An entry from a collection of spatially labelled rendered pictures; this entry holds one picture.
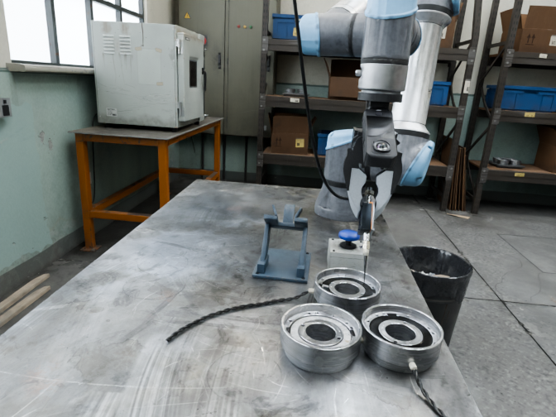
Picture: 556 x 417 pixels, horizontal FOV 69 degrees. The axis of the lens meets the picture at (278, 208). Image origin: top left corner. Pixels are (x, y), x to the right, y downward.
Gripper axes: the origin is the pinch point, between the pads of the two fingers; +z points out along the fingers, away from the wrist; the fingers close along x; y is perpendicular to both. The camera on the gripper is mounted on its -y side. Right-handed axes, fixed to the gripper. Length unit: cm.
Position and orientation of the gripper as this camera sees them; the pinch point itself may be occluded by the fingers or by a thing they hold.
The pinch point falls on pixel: (366, 213)
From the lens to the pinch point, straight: 71.6
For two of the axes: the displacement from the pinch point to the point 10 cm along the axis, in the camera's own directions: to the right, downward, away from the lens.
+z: -0.5, 9.5, 3.0
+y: 1.4, -2.9, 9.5
